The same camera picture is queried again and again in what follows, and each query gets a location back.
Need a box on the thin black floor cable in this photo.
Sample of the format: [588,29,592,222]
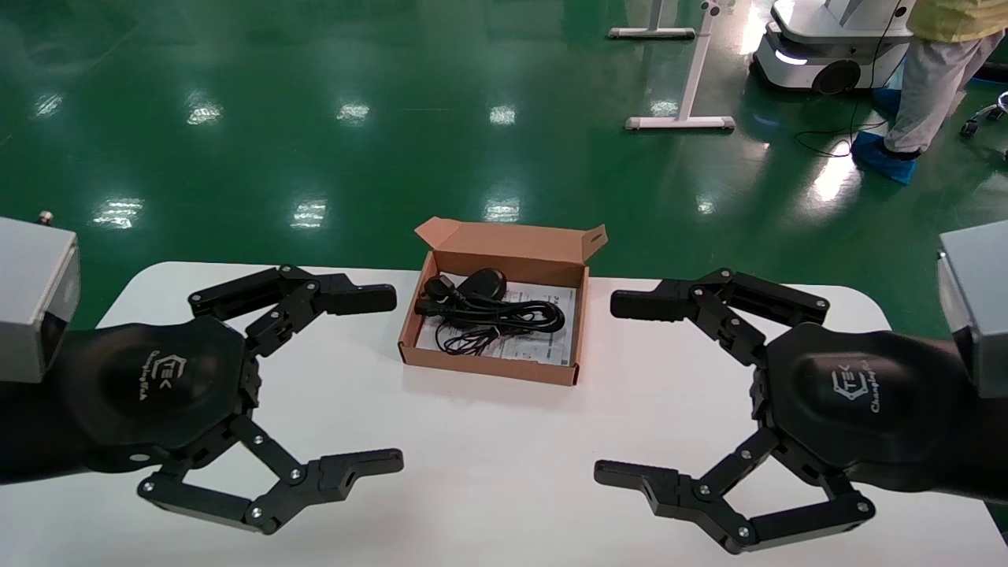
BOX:
[794,0,906,158]

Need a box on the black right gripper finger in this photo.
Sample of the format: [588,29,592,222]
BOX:
[593,427,876,554]
[610,268,830,367]

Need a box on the black chair caster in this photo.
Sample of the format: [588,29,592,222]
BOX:
[961,93,1008,139]

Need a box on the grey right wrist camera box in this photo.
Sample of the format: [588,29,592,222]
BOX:
[936,220,1008,398]

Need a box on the white desk leg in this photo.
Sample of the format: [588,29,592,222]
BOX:
[624,0,737,132]
[606,0,695,40]

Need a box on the white printed instruction sheet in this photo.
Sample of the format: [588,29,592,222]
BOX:
[415,282,578,367]

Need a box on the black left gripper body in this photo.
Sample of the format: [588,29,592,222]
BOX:
[59,317,261,473]

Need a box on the brown cardboard box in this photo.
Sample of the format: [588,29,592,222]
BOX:
[398,217,608,387]

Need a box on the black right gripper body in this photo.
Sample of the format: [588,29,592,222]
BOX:
[750,321,966,493]

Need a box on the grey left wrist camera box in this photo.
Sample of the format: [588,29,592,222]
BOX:
[0,217,83,384]

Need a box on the person in yellow coat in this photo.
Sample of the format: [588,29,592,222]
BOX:
[852,0,1008,184]

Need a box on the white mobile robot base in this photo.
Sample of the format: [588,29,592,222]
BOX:
[750,0,918,97]

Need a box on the black power cable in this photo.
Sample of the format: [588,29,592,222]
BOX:
[415,276,566,335]

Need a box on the black wired computer mouse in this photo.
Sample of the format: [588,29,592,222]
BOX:
[435,268,521,356]

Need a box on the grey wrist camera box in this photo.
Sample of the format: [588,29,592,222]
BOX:
[936,220,1008,398]
[0,217,83,384]

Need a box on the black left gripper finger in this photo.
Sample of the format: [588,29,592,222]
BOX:
[138,413,405,536]
[189,265,398,357]

